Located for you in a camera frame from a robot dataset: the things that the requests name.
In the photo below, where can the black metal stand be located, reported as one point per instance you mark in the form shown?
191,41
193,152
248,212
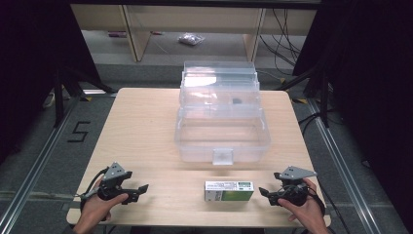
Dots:
324,97
59,100

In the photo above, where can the aluminium floor rail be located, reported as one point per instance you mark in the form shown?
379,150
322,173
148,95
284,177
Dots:
35,165
341,162

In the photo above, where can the beige wooden shelf unit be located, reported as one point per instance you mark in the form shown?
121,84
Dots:
139,29

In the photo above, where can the person's left hand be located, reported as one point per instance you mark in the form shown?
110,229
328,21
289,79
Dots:
94,211

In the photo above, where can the clear plastic bag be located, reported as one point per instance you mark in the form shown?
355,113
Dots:
191,39

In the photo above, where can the person's right hand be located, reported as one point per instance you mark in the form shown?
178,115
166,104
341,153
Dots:
308,217

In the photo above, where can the black curtain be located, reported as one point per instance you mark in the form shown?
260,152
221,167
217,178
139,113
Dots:
29,65
373,81

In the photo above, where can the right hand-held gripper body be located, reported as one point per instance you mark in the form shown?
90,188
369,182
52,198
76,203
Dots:
293,191

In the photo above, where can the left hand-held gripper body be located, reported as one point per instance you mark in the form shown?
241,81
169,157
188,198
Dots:
112,187

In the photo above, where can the white and green carton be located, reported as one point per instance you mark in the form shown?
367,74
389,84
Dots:
229,191

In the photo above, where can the clear plastic storage box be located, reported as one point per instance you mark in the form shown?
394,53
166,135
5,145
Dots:
222,130

